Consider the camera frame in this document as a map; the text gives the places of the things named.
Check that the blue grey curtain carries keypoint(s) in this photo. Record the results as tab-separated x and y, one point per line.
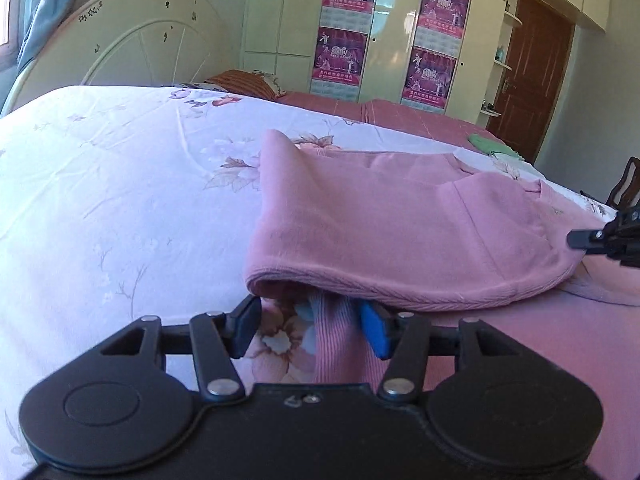
45	10

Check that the orange striped pillow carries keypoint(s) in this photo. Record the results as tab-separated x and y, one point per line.
240	82

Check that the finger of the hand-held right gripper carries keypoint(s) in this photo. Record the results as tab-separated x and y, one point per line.
582	239

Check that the cream round headboard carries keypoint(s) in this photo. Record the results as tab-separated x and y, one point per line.
150	35

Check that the pink knit sweater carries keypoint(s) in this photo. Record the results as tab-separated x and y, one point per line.
375	210

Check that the patterned white brown pillow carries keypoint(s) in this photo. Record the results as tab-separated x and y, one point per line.
197	86

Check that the brown wooden door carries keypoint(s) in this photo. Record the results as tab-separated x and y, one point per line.
535	70

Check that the cream wardrobe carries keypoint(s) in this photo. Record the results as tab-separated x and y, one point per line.
395	35

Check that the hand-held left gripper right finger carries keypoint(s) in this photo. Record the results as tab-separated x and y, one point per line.
372	330

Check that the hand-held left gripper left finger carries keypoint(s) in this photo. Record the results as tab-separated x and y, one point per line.
247	325

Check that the green folded cloth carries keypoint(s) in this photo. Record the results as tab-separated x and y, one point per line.
487	142

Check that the pink bedspread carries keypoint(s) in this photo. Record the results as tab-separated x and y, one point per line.
400	115

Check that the dark wooden chair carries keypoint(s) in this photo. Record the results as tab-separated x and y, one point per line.
627	180

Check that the window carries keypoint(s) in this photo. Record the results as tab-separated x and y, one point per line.
4	10

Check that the white floral quilt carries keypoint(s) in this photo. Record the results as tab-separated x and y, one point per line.
125	185

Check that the cream corner shelf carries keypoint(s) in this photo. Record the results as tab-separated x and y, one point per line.
502	65

